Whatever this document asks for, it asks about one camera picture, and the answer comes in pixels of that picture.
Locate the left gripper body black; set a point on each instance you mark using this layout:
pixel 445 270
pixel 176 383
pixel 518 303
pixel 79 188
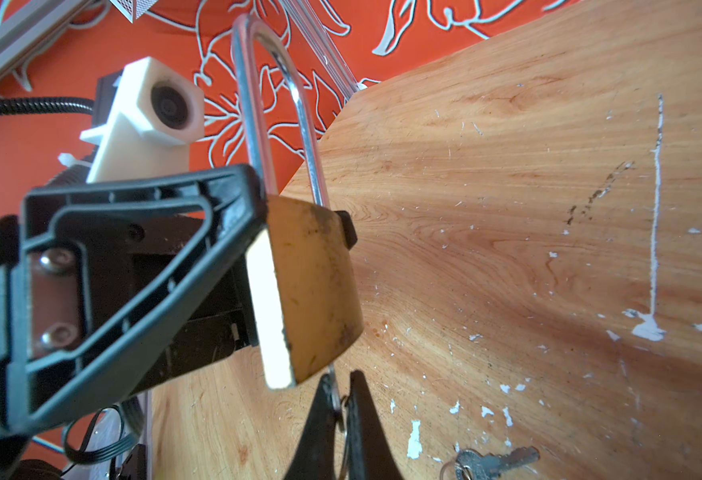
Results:
pixel 96 309

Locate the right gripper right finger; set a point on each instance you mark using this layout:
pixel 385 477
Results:
pixel 369 455

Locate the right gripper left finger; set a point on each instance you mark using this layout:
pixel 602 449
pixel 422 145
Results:
pixel 314 455

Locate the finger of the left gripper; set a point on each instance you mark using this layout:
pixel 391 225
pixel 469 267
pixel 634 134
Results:
pixel 349 231
pixel 225 195

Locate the large brass padlock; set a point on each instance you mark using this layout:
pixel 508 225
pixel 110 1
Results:
pixel 306 304

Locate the silver key with ring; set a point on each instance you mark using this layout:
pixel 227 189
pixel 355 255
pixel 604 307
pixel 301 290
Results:
pixel 337 405

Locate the clear plastic bin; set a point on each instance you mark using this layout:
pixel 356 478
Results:
pixel 133 9

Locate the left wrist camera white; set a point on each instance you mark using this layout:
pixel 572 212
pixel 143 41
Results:
pixel 145 119

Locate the aluminium frame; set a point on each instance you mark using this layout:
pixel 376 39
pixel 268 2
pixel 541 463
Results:
pixel 37 25

